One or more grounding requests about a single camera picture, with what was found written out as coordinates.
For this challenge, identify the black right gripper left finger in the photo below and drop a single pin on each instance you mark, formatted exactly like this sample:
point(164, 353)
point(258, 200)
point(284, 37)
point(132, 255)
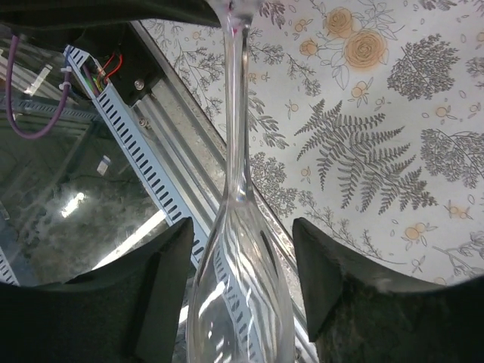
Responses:
point(124, 311)

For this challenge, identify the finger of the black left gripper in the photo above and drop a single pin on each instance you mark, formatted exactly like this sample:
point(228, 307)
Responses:
point(83, 13)

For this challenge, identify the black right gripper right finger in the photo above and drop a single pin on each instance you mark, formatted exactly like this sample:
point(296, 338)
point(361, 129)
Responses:
point(360, 311)

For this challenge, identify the ribbed clear wine glass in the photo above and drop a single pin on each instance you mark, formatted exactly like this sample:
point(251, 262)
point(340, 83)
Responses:
point(240, 228)

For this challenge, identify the slotted cable duct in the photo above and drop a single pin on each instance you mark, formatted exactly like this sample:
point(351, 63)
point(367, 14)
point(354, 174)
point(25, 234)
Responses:
point(143, 151)

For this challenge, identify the aluminium mounting rail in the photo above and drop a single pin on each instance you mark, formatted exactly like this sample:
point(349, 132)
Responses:
point(193, 154)

